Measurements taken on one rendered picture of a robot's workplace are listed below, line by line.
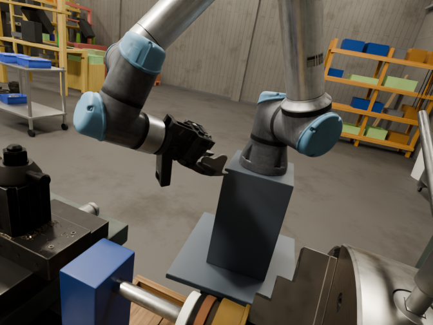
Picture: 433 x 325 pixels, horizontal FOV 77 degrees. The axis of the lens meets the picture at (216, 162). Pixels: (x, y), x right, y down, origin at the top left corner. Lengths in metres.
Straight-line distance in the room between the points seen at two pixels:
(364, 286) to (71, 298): 0.35
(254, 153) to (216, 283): 0.42
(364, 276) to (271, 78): 9.44
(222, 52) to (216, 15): 1.13
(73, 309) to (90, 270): 0.06
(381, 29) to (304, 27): 9.37
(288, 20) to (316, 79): 0.13
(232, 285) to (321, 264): 0.58
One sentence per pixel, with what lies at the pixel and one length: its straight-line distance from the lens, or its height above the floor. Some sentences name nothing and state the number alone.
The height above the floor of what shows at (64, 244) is 1.02.
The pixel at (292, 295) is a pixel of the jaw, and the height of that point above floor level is 1.15.
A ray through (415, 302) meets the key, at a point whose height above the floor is 1.24.
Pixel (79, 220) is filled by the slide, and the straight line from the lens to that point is 0.76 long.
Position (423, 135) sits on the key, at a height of 1.35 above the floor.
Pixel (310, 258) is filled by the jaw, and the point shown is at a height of 1.19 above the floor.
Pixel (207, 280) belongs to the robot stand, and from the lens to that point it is 0.92.
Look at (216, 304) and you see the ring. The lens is 0.38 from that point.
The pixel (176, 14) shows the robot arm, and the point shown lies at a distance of 0.63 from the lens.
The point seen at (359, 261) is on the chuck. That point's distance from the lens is 0.32.
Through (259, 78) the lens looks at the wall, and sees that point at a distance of 9.70.
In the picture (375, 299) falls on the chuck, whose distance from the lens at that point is 0.28.
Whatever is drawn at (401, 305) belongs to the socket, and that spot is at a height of 1.23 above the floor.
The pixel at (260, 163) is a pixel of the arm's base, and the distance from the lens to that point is 0.80.
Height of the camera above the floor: 1.40
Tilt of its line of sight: 21 degrees down
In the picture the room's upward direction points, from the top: 11 degrees clockwise
